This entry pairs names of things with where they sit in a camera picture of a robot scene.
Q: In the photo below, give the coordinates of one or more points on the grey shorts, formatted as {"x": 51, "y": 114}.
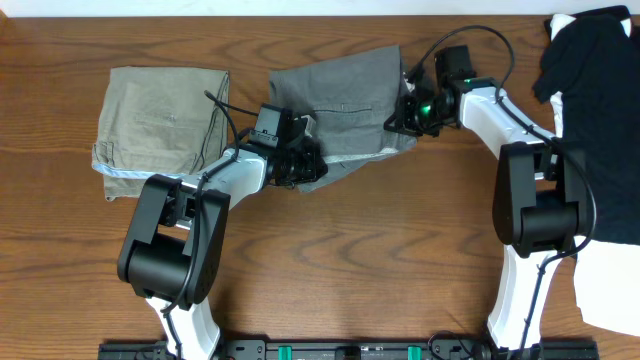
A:
{"x": 350, "y": 98}

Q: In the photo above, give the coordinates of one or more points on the folded khaki shorts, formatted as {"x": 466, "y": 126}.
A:
{"x": 158, "y": 120}

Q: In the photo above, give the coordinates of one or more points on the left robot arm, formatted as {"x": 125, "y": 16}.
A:
{"x": 172, "y": 249}

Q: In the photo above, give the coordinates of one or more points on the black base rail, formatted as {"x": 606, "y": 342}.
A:
{"x": 439, "y": 348}

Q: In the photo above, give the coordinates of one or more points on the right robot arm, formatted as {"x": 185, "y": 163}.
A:
{"x": 541, "y": 197}

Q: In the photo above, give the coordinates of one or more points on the black garment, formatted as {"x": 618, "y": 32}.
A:
{"x": 590, "y": 75}

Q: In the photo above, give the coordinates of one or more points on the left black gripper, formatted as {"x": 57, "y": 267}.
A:
{"x": 313, "y": 157}

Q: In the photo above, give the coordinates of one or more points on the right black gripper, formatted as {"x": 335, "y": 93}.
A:
{"x": 403, "y": 117}

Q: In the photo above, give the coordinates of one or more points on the white garment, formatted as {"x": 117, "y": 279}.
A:
{"x": 606, "y": 282}

